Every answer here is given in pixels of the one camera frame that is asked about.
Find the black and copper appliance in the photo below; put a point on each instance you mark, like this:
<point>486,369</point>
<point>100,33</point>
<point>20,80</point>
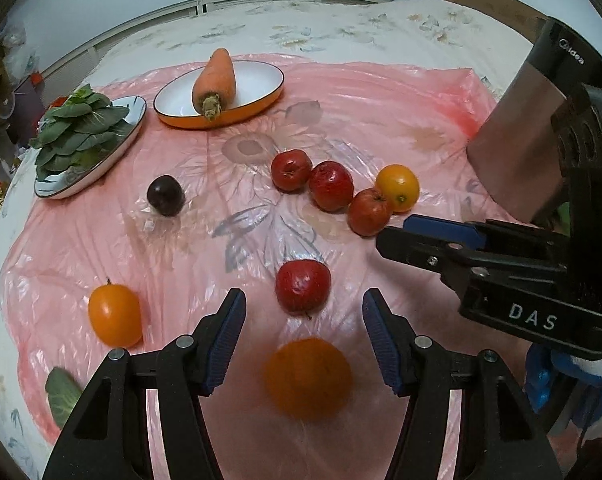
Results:
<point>515,153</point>

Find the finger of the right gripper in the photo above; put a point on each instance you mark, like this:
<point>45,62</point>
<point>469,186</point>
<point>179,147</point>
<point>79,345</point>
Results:
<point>474,234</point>
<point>431,257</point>

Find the blue gloved right hand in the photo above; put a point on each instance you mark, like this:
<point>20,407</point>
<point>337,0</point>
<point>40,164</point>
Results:
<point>564,389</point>

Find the dark plum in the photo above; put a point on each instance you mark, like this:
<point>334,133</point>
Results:
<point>166,196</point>

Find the red apple group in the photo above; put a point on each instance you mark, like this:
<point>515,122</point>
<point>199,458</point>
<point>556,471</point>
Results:
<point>302,286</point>

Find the pile of green leaves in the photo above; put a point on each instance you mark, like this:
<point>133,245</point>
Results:
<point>78,133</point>

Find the pink plastic sheet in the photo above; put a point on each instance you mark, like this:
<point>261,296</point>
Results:
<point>236,230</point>

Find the green leaf piece upper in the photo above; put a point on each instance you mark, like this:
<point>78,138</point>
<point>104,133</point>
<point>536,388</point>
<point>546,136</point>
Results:
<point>63,393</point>

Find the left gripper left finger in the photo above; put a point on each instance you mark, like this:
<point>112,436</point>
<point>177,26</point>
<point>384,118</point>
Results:
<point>106,435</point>

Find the large orange group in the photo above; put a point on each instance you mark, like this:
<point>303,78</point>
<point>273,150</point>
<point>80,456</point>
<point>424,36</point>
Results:
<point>308,379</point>

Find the purple bin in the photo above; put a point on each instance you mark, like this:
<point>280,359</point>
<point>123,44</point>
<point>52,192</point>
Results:
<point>28,107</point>

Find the orange rimmed white dish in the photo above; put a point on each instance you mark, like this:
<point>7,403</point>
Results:
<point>258,86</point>

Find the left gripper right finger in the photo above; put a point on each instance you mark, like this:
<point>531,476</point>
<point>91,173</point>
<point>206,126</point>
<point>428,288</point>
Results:
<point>499,437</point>

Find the wooden headboard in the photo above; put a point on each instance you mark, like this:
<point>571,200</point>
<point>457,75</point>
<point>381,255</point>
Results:
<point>525,20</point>

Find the white plate blue rim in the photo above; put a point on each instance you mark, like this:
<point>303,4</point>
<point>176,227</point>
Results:
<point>70,182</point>

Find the orange carrot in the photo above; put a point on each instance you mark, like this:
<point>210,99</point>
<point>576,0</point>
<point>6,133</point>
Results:
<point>215,88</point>

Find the small orange group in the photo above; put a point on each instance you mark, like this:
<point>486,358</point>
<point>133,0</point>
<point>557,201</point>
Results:
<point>115,315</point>

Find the floral bed duvet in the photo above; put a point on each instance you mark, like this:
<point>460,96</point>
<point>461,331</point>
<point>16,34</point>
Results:
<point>426,34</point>

